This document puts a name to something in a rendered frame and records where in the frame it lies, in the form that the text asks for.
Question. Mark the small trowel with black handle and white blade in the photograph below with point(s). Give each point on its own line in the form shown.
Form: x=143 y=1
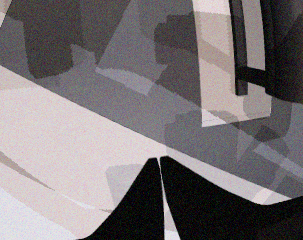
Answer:
x=248 y=51

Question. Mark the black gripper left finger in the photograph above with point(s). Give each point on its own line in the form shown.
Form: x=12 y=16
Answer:
x=139 y=215

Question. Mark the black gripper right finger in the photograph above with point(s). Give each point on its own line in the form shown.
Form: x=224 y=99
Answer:
x=203 y=211

